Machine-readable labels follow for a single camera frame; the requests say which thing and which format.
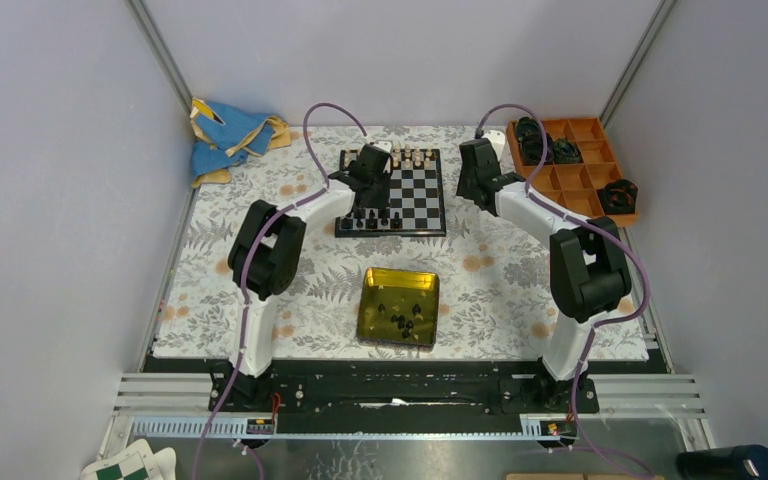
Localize blue yellow cloth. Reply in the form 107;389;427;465
189;98;292;188

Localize black mounting base rail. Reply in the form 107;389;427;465
208;360;600;414

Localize black chess pieces in tray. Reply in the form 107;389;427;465
376;303;424;340

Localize yellow metal tray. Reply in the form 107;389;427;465
356;267;440;350

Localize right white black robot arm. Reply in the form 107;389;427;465
456;135;632;412

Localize row of white chess pieces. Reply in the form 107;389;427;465
391;147;438;171

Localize black coiled part middle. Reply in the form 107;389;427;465
518;133;554;166

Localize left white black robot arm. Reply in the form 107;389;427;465
211;141;393;411

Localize black coiled part top left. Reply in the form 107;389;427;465
514;117;545;141

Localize floral patterned table mat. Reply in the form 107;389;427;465
152;124;650;362

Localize orange compartment organizer tray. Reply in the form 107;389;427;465
533;117;638;227

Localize black coiled part in organizer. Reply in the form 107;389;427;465
552;137;583;165

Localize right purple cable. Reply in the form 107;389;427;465
475;103;654;480

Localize green white checkered paper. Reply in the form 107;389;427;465
80;439;177;480

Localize black white chess board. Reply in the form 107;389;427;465
334;149;446;238

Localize black part at tray edge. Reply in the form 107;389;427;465
597;178;638;215

